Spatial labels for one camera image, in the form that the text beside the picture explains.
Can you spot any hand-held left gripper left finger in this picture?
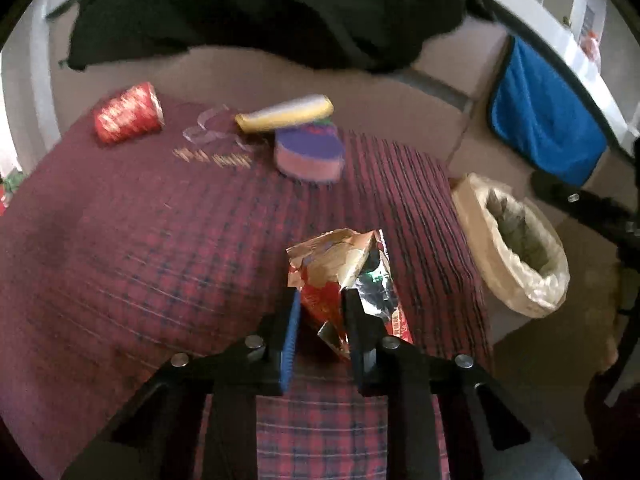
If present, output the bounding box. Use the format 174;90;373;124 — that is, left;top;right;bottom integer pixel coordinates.
60;287;303;480

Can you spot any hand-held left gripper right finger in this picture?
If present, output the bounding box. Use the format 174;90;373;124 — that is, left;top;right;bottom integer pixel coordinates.
341;290;583;480

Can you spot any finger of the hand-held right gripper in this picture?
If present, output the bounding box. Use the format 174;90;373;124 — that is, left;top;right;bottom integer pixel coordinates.
530;170;632;242

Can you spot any trash bin with beige bag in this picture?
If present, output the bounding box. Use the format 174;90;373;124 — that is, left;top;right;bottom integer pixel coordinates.
450;172;572;319

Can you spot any red foil snack wrapper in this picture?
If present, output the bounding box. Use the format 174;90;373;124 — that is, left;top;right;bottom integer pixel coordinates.
286;228;415;361

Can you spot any blue towel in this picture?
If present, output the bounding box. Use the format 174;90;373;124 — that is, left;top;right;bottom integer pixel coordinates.
489;34;609;187

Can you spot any white table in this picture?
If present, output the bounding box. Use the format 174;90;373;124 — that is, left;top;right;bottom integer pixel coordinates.
472;0;632;131

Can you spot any red plaid blanket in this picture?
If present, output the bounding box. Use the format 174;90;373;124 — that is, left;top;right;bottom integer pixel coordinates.
0;91;497;480

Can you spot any pile of small gold sticks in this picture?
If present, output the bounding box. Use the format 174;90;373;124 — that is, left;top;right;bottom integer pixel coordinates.
171;146;254;172

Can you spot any clear plastic wrapper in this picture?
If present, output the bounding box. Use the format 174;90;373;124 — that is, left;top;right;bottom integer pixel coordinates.
182;104;257;154

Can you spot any red and gold paper cup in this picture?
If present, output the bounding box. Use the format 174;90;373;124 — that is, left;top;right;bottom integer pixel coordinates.
93;82;166;146

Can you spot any green and red packet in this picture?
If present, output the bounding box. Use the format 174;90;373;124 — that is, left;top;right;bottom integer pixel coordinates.
0;170;29;217

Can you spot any black cloth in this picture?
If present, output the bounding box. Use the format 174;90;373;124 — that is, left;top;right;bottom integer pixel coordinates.
59;0;482;74

